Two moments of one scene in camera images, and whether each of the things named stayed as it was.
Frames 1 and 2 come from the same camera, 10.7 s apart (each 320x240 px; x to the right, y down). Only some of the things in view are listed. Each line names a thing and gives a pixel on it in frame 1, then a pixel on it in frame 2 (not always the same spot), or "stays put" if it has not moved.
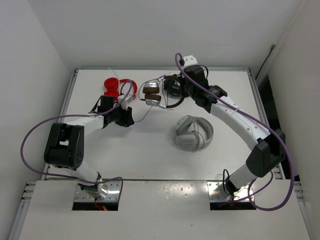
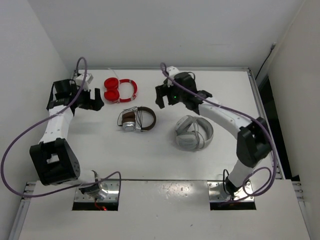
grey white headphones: (193, 132) stays put
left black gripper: (127, 119) → (95, 104)
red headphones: (112, 84) stays put
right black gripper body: (186, 90) → (174, 95)
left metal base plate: (113, 194) stays put
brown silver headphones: (152, 95) → (136, 118)
